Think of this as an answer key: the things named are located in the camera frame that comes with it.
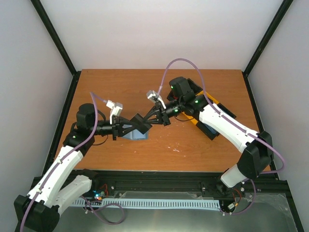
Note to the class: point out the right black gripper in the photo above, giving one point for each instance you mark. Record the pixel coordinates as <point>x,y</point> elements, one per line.
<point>161,116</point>

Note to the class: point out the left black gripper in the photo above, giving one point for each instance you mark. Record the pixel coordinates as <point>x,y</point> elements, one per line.
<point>119,127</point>

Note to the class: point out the blue card holder wallet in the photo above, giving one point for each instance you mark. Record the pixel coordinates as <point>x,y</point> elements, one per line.
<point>136,135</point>

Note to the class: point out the black dark credit card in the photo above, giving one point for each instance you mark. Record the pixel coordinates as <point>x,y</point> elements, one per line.
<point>140,123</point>

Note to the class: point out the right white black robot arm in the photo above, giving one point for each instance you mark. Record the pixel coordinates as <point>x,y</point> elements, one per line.
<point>254,147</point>

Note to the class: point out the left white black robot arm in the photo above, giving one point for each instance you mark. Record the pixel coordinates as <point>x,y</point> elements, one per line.
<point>41,208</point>

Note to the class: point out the black bin with red cards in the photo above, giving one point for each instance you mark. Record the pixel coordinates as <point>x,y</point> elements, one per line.
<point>183,89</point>

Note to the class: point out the yellow bin with dark cards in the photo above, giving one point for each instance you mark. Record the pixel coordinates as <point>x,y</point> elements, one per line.
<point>193,106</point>

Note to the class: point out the black bin with blue cards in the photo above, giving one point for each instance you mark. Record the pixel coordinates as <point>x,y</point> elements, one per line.
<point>214,115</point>

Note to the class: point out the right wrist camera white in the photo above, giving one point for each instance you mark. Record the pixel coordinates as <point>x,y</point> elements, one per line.
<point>154,96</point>

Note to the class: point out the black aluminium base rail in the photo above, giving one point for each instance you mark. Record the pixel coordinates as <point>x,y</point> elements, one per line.
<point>203,184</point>

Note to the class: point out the light blue slotted cable duct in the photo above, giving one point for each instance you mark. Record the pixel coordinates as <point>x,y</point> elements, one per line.
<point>160,204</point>

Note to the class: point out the left black frame post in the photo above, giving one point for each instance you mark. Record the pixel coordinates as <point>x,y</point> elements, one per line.
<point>43,15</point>

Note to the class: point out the black frame post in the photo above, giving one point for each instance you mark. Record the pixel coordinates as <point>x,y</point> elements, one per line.
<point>275,22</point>
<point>43,15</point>

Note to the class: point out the right black frame post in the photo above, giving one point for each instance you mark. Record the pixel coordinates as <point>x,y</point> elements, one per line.
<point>275,22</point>

